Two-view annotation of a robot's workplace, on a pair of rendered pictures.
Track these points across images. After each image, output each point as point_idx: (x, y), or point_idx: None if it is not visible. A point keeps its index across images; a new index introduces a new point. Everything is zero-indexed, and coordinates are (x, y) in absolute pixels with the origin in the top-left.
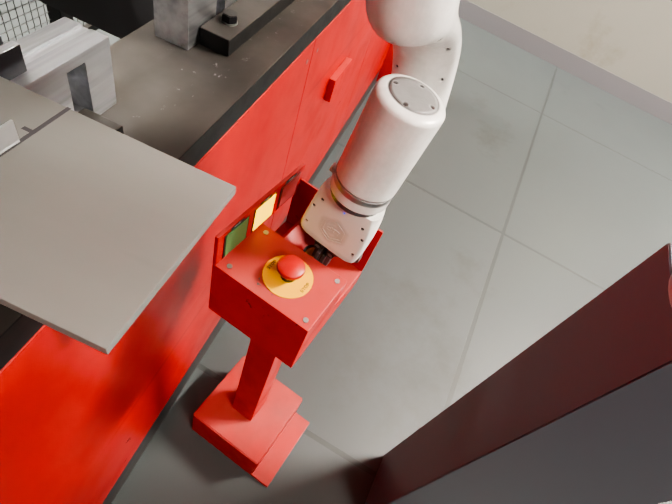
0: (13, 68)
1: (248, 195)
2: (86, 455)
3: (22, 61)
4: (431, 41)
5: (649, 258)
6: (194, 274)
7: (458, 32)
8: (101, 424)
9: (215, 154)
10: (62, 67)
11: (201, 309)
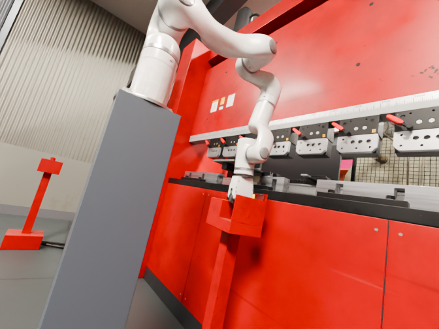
0: (267, 175)
1: (304, 274)
2: (210, 260)
3: (269, 174)
4: (249, 126)
5: (178, 125)
6: (258, 260)
7: (255, 124)
8: (216, 256)
9: (276, 205)
10: (272, 177)
11: (257, 310)
